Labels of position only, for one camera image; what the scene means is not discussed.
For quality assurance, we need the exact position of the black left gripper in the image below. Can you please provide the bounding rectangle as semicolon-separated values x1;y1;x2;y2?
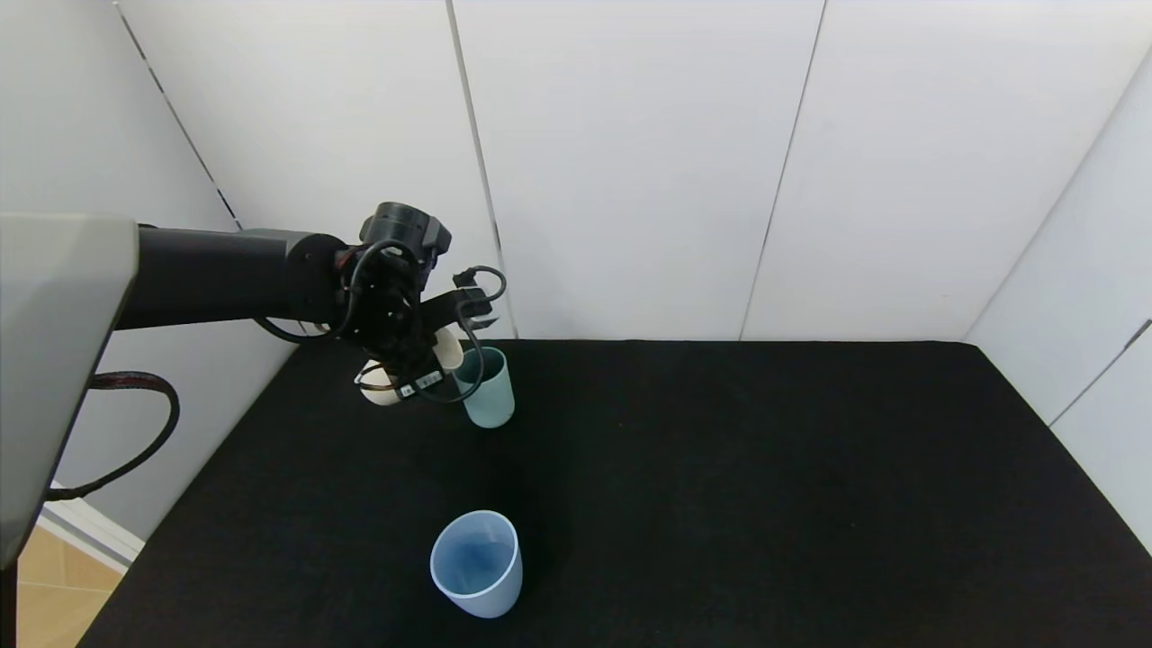
368;348;446;401

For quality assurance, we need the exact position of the beige plastic cup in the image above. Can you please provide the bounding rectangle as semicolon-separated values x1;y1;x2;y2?
355;326;465;409

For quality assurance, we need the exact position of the teal plastic cup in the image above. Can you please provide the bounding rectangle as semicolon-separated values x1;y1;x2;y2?
453;347;517;429

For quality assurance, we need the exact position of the light blue plastic cup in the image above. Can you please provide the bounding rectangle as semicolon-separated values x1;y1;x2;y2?
430;509;524;619

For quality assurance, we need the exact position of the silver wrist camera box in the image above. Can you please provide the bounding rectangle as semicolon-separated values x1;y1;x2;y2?
453;270;498;330

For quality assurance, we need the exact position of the white panel base rail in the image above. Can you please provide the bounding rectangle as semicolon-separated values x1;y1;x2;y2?
40;490;148;575

